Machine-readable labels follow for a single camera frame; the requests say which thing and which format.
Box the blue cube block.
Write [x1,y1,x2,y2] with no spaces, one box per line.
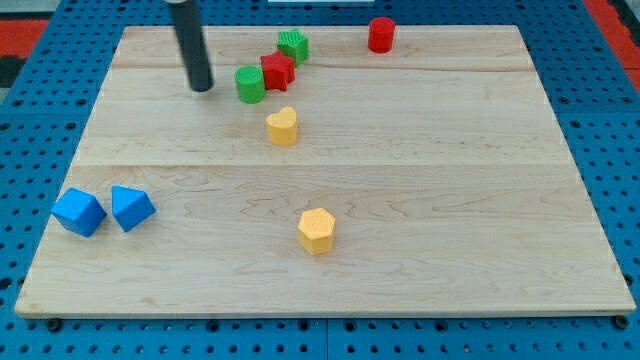
[50,188,106,238]

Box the wooden board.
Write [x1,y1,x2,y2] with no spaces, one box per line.
[15,25,636,319]

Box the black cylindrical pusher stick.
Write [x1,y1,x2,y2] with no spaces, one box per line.
[167,0,214,92]

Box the yellow heart block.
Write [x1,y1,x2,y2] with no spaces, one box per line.
[265,107,298,146]

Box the green cylinder block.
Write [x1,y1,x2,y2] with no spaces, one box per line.
[234,65,266,104]

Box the red cylinder block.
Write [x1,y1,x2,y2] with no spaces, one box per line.
[368,17,396,53]

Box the blue triangular prism block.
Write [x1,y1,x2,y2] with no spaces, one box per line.
[111,185,156,232]

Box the red star block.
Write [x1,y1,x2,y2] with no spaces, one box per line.
[260,50,295,91]

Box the green star block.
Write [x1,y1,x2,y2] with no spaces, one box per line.
[276,29,309,67]

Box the yellow hexagon block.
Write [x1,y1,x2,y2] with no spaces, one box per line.
[298,208,336,255]

